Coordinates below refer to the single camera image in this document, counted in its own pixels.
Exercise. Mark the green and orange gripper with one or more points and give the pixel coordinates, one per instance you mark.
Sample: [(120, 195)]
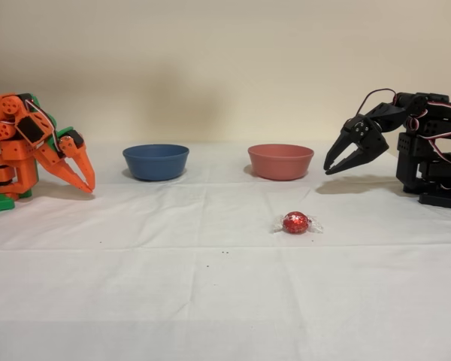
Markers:
[(68, 153)]

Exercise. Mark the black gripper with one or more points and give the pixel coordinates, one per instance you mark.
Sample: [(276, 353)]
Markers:
[(361, 140)]

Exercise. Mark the red candy ball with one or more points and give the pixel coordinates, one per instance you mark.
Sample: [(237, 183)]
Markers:
[(295, 222)]

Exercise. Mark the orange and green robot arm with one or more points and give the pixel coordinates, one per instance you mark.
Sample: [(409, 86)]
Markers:
[(19, 150)]

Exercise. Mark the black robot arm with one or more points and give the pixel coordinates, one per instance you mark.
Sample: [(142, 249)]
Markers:
[(409, 150)]

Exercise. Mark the red bowl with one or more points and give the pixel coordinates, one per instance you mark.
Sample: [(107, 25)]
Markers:
[(282, 165)]

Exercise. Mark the blue bowl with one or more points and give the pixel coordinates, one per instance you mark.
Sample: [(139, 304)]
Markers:
[(156, 165)]

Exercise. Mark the white tablecloth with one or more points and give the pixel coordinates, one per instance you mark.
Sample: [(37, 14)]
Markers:
[(210, 293)]

